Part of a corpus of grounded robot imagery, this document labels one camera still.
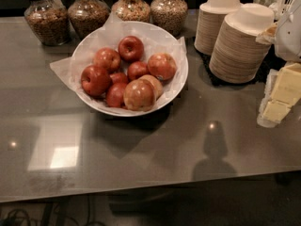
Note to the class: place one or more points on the bottom dark red apple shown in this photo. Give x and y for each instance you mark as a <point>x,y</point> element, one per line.
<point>114,96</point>

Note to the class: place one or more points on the rear stack paper bowls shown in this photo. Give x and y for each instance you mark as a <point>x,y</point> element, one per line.
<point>210,18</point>

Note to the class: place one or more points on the upper left red apple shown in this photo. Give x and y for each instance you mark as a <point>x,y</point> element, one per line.
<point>107,58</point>

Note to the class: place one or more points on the yellowish apple behind front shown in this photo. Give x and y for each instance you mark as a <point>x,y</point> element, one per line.
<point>156,84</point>

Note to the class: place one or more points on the red apple with sticker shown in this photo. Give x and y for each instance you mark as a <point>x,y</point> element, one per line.
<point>162,65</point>

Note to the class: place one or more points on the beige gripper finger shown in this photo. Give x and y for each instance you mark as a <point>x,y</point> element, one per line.
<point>282,91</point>
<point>267,36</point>

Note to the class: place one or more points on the white bowl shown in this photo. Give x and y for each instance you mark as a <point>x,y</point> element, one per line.
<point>175,88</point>

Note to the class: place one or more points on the centre red apple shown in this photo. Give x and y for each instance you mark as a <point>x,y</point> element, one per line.
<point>136,70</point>

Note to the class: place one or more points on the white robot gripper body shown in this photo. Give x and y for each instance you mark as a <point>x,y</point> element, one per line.
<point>290,41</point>

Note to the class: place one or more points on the small middle red apple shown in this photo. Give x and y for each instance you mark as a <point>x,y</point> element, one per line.
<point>119,78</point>

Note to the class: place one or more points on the stack paper bowls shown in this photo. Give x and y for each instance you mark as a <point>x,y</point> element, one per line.
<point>210,18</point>
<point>237,55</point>

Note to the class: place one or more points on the far left red apple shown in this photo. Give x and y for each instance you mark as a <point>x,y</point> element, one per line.
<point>95,80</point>

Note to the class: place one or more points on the black mat under stacks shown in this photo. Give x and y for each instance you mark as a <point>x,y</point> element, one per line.
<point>271,61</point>

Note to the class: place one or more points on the white paper liner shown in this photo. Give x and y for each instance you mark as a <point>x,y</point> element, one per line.
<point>67,69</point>

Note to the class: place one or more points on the top red apple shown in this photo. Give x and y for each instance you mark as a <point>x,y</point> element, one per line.
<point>131,49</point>

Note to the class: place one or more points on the leftmost glass cereal jar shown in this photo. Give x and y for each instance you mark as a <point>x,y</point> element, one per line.
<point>49,21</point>

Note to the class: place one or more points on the front stack paper bowls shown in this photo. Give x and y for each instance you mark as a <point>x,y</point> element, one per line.
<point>237,55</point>

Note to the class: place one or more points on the glass cereal jar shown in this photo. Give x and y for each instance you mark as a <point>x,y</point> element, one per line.
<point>169,14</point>
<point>49,21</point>
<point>87,16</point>
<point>132,10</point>

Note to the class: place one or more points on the large yellowish front apple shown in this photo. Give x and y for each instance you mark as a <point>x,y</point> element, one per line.
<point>139,95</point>

